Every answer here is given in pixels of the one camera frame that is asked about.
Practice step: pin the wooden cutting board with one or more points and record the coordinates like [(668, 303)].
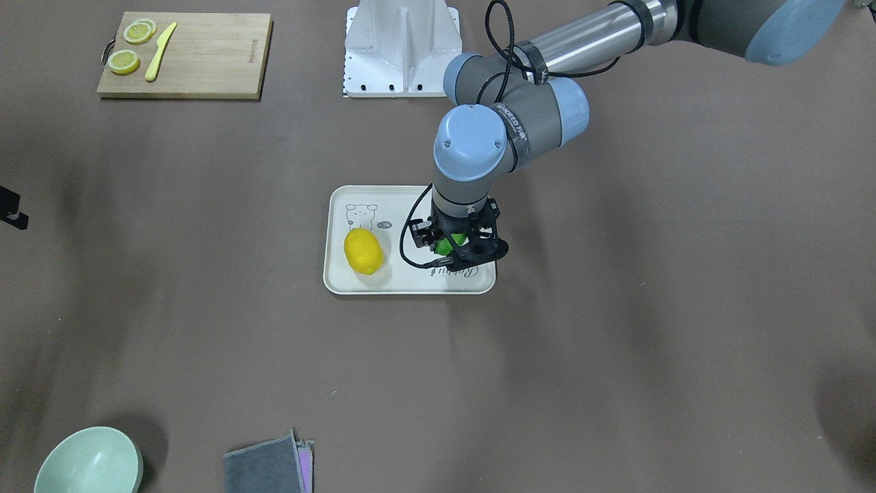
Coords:
[(208, 56)]

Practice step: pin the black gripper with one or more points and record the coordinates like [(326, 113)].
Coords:
[(426, 234)]

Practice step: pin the lemon slice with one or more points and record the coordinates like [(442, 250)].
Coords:
[(139, 31), (123, 62)]

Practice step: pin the lower lemon slice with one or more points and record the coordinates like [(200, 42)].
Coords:
[(123, 62)]

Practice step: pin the grey folded cloth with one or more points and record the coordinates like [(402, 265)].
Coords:
[(271, 466)]

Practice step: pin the black object at edge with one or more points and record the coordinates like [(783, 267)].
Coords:
[(10, 209)]

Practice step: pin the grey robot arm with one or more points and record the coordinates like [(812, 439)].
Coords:
[(524, 100)]

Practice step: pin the green lime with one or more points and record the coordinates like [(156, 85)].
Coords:
[(444, 247)]

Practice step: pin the pink cloth under grey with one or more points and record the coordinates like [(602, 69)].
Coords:
[(304, 449)]

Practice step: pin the yellow plastic knife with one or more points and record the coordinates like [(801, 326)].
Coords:
[(161, 44)]

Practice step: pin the mint green bowl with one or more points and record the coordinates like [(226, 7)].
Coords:
[(96, 459)]

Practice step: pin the upper lemon slice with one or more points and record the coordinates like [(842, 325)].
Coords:
[(139, 31)]

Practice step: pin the white rectangular tray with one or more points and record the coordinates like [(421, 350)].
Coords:
[(383, 210)]

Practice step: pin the yellow lemon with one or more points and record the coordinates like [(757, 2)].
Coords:
[(363, 251)]

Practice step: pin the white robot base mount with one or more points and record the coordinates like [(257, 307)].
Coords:
[(399, 48)]

